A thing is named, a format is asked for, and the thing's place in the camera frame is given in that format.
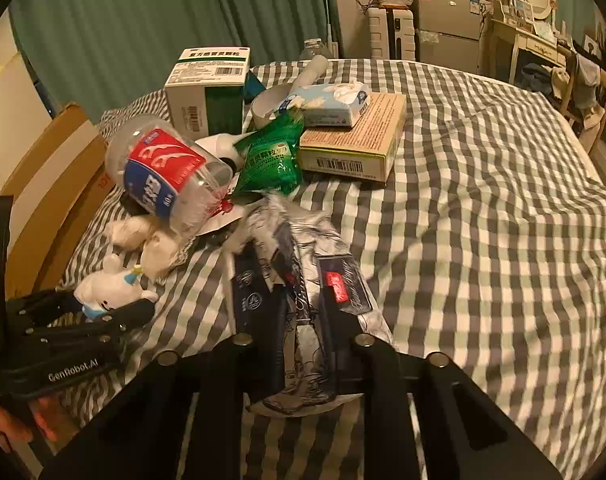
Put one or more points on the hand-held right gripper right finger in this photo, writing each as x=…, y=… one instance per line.
x=378, y=370

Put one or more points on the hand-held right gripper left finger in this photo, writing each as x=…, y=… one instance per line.
x=223, y=370

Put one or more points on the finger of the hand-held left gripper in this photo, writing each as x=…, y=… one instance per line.
x=108, y=322
x=43, y=307

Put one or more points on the white plush toy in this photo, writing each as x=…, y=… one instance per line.
x=103, y=290

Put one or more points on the brown cardboard box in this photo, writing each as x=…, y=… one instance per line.
x=43, y=185

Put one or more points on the silver printed foil bag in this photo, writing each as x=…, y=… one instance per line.
x=303, y=260

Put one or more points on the white green medicine box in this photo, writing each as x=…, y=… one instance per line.
x=203, y=95

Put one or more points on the person's left hand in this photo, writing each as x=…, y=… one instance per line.
x=8, y=425

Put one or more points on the white crumpled tissue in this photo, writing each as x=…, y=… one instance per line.
x=133, y=232

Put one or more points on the white red printed wrapper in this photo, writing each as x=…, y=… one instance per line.
x=225, y=215

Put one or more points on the clear bottle red blue label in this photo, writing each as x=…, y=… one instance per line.
x=163, y=175

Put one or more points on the white black rounded object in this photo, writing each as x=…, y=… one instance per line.
x=223, y=147

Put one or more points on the green granule sachet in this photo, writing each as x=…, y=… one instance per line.
x=270, y=160

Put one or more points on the flat tan yellow box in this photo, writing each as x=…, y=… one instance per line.
x=353, y=152

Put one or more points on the blue white tissue pack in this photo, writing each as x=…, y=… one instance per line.
x=333, y=102

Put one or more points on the teal packet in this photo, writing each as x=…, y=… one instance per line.
x=253, y=85

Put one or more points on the green curtain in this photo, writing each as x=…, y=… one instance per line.
x=133, y=20

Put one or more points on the white tube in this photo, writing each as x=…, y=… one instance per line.
x=313, y=70

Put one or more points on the large clear water bottle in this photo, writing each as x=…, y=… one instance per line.
x=315, y=50

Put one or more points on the white suitcase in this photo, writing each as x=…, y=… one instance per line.
x=390, y=32

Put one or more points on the grey mini fridge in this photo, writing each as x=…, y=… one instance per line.
x=448, y=30

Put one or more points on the chair with hanging clothes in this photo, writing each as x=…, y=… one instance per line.
x=585, y=80

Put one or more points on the cream dressing table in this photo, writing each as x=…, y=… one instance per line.
x=528, y=40

